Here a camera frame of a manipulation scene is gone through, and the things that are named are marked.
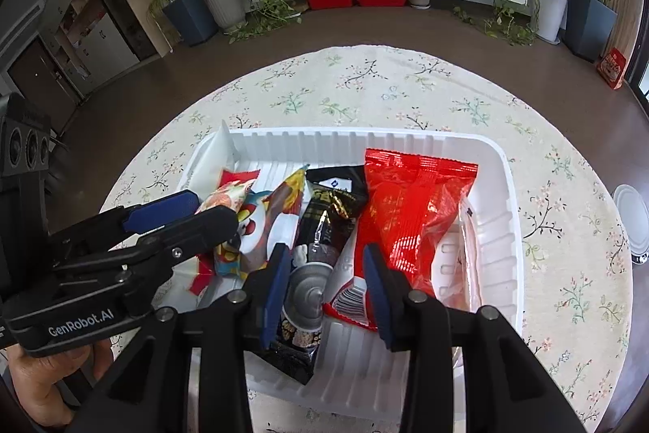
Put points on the red gift bag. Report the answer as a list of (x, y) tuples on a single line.
[(612, 68)]

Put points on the light pink long packet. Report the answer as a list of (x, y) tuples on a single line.
[(462, 289)]

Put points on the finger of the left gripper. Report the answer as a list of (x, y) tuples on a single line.
[(107, 229), (177, 234)]

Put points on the pale green snack pouch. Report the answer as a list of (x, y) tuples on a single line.
[(217, 155)]

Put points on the plant white ribbed pot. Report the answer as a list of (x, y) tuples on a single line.
[(228, 14)]

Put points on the floral round tablecloth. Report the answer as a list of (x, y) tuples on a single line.
[(578, 271)]

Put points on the blue panda snack bag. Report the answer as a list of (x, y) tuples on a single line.
[(261, 211)]

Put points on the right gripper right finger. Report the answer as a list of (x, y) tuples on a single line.
[(506, 389)]

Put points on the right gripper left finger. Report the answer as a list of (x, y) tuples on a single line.
[(146, 388)]

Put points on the red white biscuit packet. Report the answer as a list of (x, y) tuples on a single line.
[(223, 259)]

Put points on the person's left hand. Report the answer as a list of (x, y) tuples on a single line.
[(35, 379)]

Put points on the large red chip bag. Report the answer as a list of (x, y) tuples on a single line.
[(413, 200)]

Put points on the black swirl cookie packet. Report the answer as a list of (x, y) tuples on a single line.
[(337, 196)]

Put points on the grey round trash bin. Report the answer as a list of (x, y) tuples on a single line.
[(635, 218)]

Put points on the wooden storage cabinet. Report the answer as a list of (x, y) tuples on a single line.
[(58, 53)]

